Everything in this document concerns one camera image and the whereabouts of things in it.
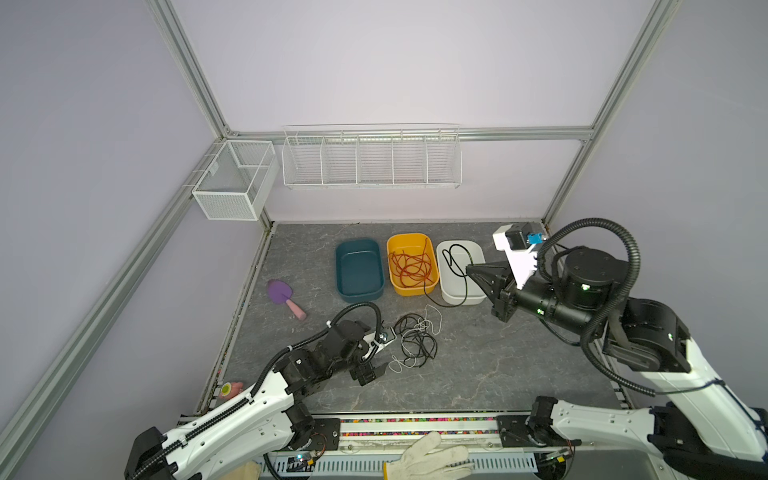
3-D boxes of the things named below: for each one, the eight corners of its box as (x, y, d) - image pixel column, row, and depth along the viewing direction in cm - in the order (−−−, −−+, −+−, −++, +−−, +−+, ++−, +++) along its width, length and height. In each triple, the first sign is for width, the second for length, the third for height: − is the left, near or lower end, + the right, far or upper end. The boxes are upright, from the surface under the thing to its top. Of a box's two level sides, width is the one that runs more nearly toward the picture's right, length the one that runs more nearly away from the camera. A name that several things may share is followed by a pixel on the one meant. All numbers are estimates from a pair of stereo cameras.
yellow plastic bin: (387, 295, 102) (386, 286, 97) (388, 243, 117) (387, 233, 112) (437, 295, 102) (439, 286, 97) (432, 243, 117) (433, 233, 112)
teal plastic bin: (333, 305, 100) (329, 294, 95) (341, 251, 115) (338, 239, 110) (383, 305, 100) (382, 294, 95) (385, 250, 115) (384, 239, 110)
